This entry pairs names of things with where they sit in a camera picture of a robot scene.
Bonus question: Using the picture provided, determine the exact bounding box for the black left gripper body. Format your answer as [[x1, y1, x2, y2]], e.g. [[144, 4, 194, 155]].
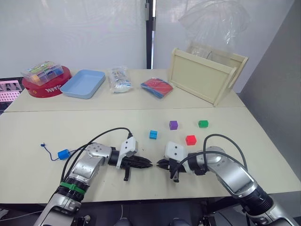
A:
[[121, 155, 137, 182]]

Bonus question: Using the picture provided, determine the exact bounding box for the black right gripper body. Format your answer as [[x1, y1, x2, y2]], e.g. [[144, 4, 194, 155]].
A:
[[167, 159, 189, 183]]

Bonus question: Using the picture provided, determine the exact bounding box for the blue lace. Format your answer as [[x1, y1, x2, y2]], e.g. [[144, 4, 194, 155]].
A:
[[40, 142, 78, 162]]

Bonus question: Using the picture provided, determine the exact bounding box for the dark blue block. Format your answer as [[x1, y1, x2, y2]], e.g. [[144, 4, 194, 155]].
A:
[[57, 149, 71, 161]]

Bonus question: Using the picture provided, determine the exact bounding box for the packet of red blue sheets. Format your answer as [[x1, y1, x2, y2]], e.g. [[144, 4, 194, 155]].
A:
[[140, 76, 174, 100]]

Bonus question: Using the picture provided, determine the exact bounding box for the plastic bag of white items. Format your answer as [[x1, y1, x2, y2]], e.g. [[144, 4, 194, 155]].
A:
[[107, 66, 135, 95]]

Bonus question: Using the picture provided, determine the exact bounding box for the light blue plastic tray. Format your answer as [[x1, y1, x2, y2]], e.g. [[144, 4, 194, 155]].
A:
[[60, 69, 106, 100]]

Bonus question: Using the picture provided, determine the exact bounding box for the beige wooden crate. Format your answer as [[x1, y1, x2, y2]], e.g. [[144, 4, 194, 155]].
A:
[[168, 41, 249, 107]]

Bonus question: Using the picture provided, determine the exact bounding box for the red round tin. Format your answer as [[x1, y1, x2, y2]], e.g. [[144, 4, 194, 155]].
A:
[[22, 65, 73, 99]]

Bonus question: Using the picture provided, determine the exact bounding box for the black vertical pole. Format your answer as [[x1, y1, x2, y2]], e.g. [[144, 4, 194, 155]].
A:
[[144, 0, 157, 70]]

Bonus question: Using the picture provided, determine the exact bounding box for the clear plastic compartment box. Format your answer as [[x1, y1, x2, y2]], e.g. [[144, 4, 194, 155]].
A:
[[20, 61, 64, 87]]

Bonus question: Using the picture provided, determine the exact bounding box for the pink grid board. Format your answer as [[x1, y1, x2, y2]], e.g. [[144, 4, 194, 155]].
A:
[[0, 79, 24, 103]]

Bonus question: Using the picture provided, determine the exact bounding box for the clear plastic bag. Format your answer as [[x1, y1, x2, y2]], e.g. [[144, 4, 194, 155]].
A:
[[177, 0, 251, 58]]

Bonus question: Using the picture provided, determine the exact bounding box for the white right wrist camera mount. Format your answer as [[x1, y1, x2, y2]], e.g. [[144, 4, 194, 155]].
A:
[[164, 141, 188, 163]]

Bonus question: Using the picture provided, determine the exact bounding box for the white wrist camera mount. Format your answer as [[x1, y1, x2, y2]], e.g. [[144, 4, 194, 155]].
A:
[[116, 137, 140, 169], [164, 141, 188, 163]]

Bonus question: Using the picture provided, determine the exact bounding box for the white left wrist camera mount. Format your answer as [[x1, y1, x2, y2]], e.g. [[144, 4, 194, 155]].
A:
[[116, 137, 140, 169]]

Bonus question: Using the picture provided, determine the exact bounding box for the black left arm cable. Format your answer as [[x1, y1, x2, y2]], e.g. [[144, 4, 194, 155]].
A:
[[60, 127, 134, 186]]

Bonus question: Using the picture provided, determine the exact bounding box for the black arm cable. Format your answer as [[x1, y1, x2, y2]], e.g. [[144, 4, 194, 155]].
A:
[[173, 133, 248, 180], [60, 127, 134, 186]]

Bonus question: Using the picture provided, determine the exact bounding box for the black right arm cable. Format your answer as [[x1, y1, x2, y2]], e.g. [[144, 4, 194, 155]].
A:
[[173, 133, 248, 180]]

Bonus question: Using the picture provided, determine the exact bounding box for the white cable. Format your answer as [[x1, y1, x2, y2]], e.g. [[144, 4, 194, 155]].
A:
[[0, 210, 44, 222]]

